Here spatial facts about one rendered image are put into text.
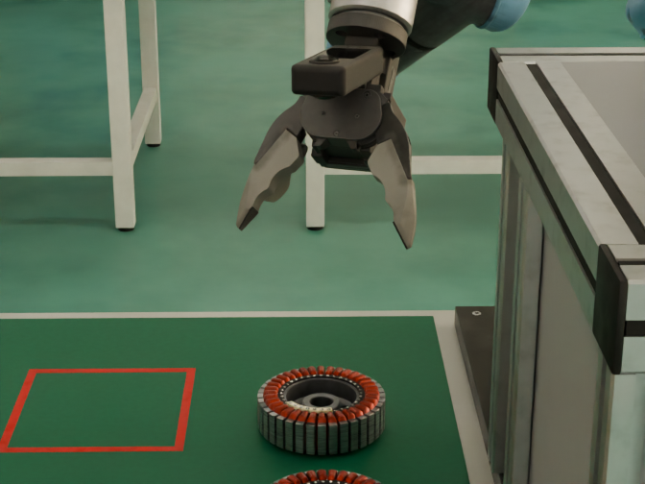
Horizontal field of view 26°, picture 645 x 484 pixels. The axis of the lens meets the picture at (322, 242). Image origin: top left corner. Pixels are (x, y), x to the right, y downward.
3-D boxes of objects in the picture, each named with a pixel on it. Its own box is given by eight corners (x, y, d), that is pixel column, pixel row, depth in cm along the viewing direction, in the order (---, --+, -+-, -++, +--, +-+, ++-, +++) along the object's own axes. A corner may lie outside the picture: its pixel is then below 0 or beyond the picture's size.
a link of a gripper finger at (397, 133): (429, 176, 117) (385, 92, 120) (426, 169, 115) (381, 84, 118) (379, 203, 117) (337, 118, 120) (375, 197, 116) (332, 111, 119)
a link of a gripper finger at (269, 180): (257, 246, 124) (331, 172, 124) (235, 226, 118) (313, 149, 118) (235, 223, 125) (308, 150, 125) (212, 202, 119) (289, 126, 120)
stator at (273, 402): (284, 390, 130) (284, 354, 129) (399, 409, 127) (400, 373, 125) (238, 447, 120) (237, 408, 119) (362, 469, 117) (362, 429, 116)
